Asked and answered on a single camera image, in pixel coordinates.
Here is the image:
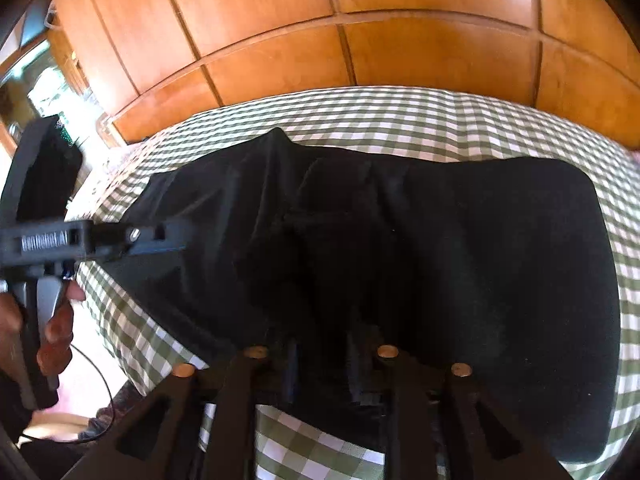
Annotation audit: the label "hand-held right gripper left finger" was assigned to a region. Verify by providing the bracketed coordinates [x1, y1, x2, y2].
[65, 342, 303, 480]

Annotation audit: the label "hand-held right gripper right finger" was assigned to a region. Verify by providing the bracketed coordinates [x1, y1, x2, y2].
[345, 335, 576, 480]

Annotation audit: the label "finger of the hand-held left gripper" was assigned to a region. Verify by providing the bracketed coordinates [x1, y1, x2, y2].
[90, 219, 190, 263]

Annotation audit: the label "black pants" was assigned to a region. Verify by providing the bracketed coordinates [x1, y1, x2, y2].
[102, 127, 623, 466]

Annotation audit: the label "person's left hand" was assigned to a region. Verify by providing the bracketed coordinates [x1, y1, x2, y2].
[39, 280, 86, 377]

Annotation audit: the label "floral pillow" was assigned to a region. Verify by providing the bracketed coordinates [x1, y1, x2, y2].
[70, 142, 168, 223]

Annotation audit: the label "wooden framed window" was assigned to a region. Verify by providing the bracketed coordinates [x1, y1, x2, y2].
[0, 0, 118, 161]

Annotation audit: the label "green checkered bed sheet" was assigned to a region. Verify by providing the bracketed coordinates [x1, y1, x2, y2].
[75, 85, 640, 480]

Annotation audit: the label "wooden wardrobe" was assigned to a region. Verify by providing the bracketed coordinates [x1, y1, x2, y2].
[47, 0, 631, 153]

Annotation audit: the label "black cable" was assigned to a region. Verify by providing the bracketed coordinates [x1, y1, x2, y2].
[20, 342, 115, 444]

